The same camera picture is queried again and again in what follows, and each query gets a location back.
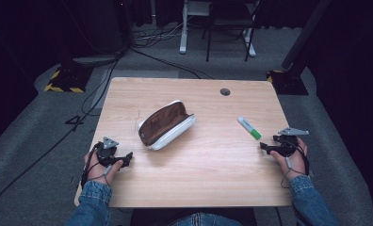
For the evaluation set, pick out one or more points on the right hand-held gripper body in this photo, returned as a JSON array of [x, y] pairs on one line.
[[287, 142]]

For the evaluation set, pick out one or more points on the person's left hand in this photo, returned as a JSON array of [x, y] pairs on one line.
[[97, 171]]

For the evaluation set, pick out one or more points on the black yellow striped stand base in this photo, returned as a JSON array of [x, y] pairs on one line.
[[69, 80], [288, 83]]

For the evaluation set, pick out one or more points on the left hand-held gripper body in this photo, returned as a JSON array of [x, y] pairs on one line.
[[106, 151]]

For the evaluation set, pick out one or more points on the white desk frame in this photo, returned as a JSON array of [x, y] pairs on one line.
[[183, 37]]

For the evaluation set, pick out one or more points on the dark upright stand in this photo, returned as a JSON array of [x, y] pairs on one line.
[[93, 31]]

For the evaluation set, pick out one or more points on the black metal chair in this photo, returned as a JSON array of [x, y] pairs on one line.
[[228, 20]]

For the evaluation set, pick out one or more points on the white pencil case brown lining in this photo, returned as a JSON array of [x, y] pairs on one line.
[[162, 125]]

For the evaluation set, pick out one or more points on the dark slanted stand pole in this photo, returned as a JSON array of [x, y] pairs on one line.
[[304, 34]]

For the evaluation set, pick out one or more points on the person's lap in jeans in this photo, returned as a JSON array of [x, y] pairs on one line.
[[203, 219]]

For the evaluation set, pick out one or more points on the person's right hand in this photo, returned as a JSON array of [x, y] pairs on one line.
[[296, 164]]

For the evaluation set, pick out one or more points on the white marker green cap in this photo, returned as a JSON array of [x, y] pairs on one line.
[[249, 128]]

